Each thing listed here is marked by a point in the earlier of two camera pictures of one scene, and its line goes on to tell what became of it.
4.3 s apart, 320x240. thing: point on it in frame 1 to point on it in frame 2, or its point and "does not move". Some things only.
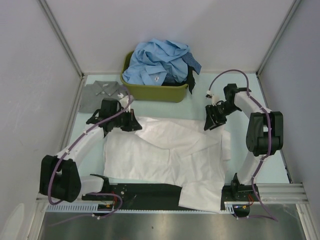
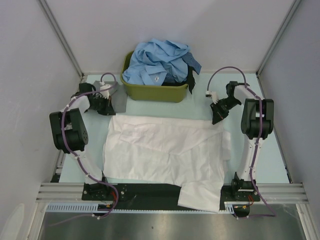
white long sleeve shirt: (173, 151) does not move
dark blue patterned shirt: (189, 58) does not move
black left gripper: (132, 124) to (108, 110)
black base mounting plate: (163, 196) does not move
